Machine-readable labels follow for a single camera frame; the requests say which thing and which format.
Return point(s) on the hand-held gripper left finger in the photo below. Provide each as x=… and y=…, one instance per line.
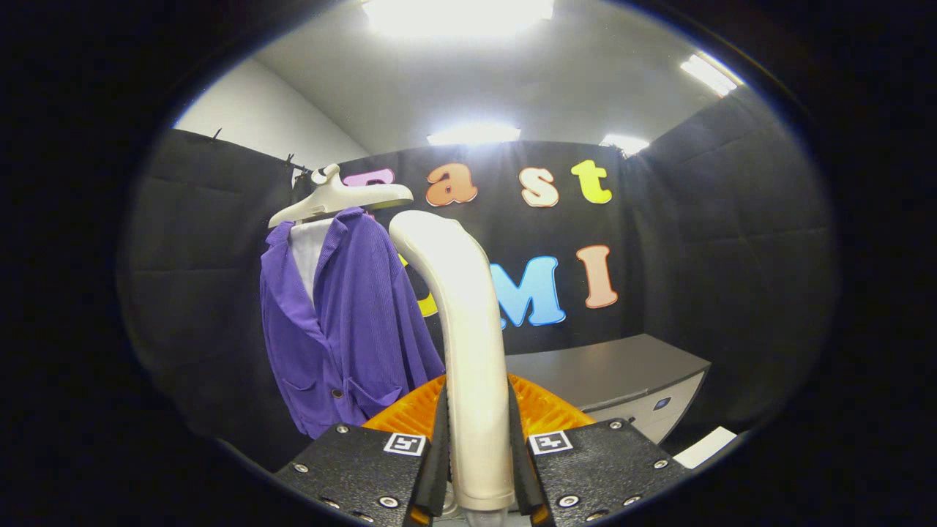
x=438, y=461

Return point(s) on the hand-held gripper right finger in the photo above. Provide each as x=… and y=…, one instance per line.
x=521, y=468

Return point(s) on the white garment steamer head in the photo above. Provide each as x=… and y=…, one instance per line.
x=468, y=351

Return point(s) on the purple ribbed jacket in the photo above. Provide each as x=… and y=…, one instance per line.
x=351, y=329

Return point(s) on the cream plastic clothes hanger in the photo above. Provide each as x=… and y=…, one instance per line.
x=344, y=197

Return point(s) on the grey cabinet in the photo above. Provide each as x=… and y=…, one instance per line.
x=607, y=366

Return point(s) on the white flat board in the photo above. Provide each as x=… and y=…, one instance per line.
x=704, y=448

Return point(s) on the white fabric panel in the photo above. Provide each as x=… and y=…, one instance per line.
x=306, y=252

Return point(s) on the large ceiling light panel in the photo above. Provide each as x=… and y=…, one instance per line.
x=457, y=15

